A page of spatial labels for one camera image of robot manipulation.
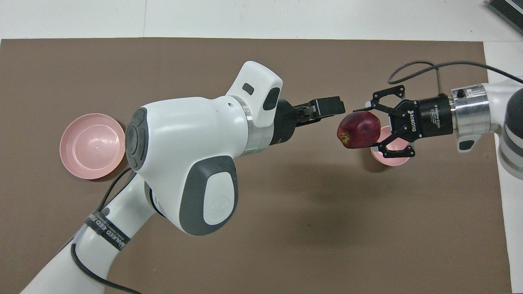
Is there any pink plate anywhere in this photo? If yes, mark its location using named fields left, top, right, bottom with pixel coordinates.
left=60, top=113, right=126, bottom=180

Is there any dark ribbed panel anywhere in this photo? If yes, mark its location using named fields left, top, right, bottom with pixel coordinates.
left=485, top=0, right=523, bottom=24

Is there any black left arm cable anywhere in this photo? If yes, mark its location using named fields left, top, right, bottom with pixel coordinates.
left=70, top=167, right=141, bottom=294

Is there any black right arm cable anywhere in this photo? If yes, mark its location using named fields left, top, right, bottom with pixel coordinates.
left=387, top=60, right=523, bottom=95

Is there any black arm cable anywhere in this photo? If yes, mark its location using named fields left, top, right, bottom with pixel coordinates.
left=387, top=60, right=523, bottom=95
left=70, top=167, right=141, bottom=294

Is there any pink bowl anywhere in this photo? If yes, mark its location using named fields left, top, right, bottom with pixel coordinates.
left=371, top=126, right=410, bottom=167

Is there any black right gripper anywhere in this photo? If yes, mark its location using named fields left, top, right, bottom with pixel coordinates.
left=353, top=85, right=455, bottom=158

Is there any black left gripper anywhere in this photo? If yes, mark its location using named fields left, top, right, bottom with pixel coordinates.
left=270, top=96, right=346, bottom=146

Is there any dark red apple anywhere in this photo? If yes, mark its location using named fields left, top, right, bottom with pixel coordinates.
left=337, top=111, right=382, bottom=149

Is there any brown table mat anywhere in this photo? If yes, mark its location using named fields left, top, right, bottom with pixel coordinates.
left=0, top=38, right=513, bottom=294

